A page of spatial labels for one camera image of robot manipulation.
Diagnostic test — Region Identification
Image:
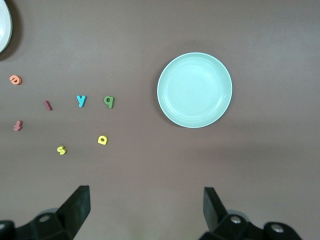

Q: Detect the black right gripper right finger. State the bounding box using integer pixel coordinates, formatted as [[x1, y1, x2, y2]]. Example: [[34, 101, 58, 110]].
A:
[[199, 186, 304, 240]]

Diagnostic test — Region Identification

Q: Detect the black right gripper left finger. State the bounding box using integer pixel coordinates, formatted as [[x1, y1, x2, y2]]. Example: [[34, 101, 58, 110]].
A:
[[0, 185, 91, 240]]

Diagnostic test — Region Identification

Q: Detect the teal foam letter y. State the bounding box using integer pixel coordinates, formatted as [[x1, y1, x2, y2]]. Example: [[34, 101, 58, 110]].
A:
[[75, 94, 88, 108]]

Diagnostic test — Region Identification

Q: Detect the green foam letter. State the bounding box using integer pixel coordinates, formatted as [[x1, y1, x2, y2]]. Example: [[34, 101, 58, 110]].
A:
[[103, 95, 115, 109]]

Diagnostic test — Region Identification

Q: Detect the green plate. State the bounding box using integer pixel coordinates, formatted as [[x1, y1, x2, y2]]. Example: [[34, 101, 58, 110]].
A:
[[156, 52, 233, 129]]

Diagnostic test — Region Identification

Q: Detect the orange foam letter e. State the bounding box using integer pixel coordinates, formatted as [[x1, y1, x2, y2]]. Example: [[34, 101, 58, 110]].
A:
[[9, 74, 23, 86]]

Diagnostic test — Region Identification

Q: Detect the beige plate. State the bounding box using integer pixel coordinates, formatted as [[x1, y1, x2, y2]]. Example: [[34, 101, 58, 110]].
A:
[[0, 0, 13, 54]]

